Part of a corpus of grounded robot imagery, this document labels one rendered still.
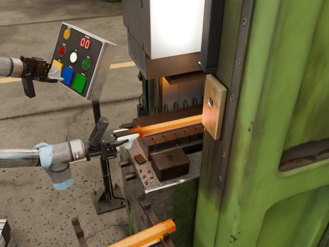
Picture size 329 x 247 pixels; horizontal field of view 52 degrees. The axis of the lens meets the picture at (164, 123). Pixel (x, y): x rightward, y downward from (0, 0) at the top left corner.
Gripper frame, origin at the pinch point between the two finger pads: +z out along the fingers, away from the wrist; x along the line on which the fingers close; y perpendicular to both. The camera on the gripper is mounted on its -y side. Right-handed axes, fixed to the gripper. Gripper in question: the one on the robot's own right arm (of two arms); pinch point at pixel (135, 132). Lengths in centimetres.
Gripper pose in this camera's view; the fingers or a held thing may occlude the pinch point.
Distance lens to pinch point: 130.9
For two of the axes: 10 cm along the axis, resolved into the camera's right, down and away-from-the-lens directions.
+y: -0.2, 8.0, 6.0
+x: 3.6, 5.6, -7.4
